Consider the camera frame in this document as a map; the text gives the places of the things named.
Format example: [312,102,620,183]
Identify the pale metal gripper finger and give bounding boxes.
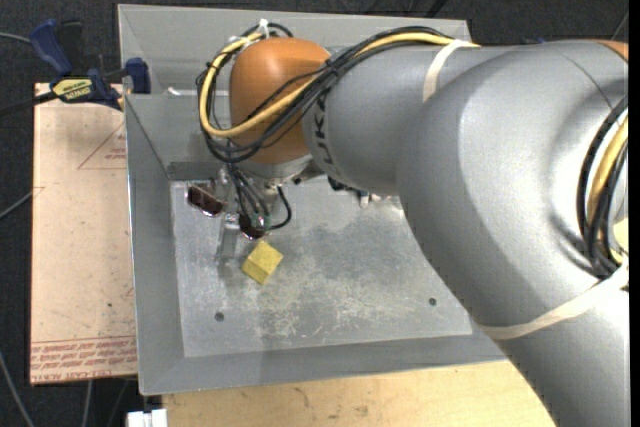
[214,213,242,264]

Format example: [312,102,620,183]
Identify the brown lens sunglasses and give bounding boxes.
[185,183,268,240]

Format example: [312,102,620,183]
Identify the brown cardboard board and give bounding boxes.
[28,81,139,387]

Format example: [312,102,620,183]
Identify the yellow block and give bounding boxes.
[240,239,285,286]

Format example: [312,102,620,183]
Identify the grey metal bin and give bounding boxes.
[116,3,507,397]

